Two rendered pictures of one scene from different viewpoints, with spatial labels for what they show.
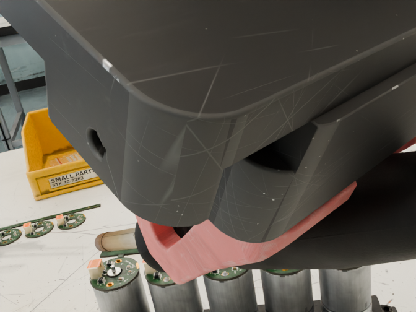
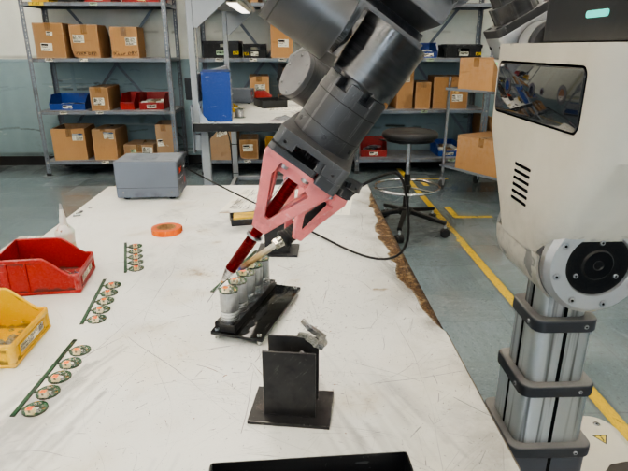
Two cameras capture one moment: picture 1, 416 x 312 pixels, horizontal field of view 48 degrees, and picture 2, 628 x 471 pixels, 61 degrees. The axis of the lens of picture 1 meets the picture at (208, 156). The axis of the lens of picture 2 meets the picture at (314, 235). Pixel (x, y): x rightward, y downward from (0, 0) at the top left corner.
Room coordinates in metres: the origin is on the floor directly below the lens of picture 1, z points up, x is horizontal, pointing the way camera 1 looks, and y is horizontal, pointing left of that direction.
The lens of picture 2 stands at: (-0.01, 0.65, 1.10)
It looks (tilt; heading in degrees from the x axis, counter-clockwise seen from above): 20 degrees down; 279
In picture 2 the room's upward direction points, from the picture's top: straight up
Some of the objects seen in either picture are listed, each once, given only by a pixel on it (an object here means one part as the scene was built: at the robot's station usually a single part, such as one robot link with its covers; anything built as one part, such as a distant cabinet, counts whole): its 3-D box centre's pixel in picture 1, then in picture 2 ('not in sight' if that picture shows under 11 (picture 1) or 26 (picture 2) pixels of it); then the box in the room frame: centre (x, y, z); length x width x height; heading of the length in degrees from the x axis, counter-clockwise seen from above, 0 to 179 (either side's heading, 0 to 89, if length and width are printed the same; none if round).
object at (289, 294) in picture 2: not in sight; (259, 310); (0.17, 0.00, 0.76); 0.16 x 0.07 x 0.01; 83
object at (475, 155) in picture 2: not in sight; (498, 129); (-0.78, -3.58, 0.51); 0.75 x 0.48 x 1.03; 129
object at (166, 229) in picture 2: not in sight; (166, 229); (0.44, -0.31, 0.76); 0.06 x 0.06 x 0.01
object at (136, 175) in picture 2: not in sight; (151, 176); (0.60, -0.59, 0.80); 0.15 x 0.12 x 0.10; 12
